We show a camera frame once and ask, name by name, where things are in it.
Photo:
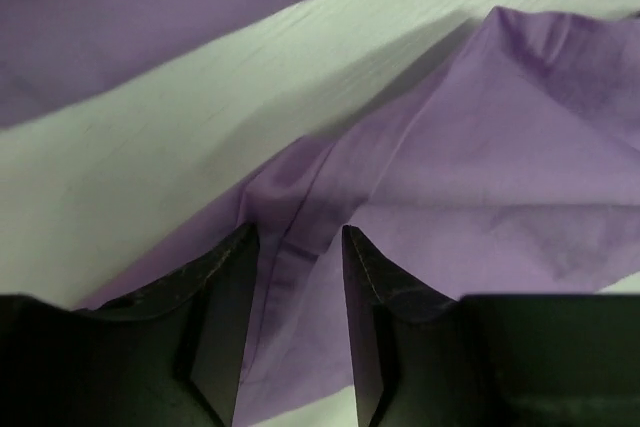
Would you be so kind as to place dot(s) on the purple trousers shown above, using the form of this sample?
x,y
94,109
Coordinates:
x,y
483,146

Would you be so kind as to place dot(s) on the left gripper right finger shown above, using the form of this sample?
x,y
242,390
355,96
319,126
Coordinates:
x,y
420,358

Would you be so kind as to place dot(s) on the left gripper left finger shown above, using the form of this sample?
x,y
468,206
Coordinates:
x,y
167,354

